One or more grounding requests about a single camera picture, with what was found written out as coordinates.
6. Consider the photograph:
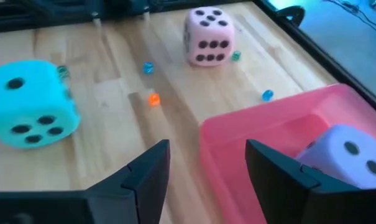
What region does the small dark green die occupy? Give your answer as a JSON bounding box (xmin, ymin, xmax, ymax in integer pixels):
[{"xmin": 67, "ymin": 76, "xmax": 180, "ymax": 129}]
[{"xmin": 57, "ymin": 65, "xmax": 71, "ymax": 80}]

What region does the pink translucent plastic bin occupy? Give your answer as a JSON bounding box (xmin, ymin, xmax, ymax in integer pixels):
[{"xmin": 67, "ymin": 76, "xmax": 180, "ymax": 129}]
[{"xmin": 199, "ymin": 83, "xmax": 376, "ymax": 224}]

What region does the black table clamp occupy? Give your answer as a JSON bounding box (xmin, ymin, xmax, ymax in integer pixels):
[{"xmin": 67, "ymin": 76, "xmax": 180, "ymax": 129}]
[{"xmin": 275, "ymin": 5, "xmax": 306, "ymax": 27}]

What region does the small orange translucent die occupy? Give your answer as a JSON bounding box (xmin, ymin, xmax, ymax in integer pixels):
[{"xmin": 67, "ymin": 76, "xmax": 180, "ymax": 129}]
[{"xmin": 148, "ymin": 93, "xmax": 162, "ymax": 108}]

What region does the large pink foam die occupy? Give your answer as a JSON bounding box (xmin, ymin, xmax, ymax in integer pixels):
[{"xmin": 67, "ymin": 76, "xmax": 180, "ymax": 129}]
[{"xmin": 182, "ymin": 6, "xmax": 236, "ymax": 68}]

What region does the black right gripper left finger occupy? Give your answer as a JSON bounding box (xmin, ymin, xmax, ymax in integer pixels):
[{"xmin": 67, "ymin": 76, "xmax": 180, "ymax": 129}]
[{"xmin": 0, "ymin": 139, "xmax": 171, "ymax": 224}]

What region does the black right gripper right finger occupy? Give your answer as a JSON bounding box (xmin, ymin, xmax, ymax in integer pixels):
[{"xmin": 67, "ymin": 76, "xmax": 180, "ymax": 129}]
[{"xmin": 244, "ymin": 139, "xmax": 376, "ymax": 224}]

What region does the large purple foam die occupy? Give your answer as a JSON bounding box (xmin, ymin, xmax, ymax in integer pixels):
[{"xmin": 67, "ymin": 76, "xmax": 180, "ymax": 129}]
[{"xmin": 295, "ymin": 124, "xmax": 376, "ymax": 191}]

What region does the large teal foam die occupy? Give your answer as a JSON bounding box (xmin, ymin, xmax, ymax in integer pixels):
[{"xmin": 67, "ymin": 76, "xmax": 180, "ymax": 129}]
[{"xmin": 0, "ymin": 59, "xmax": 81, "ymax": 150}]

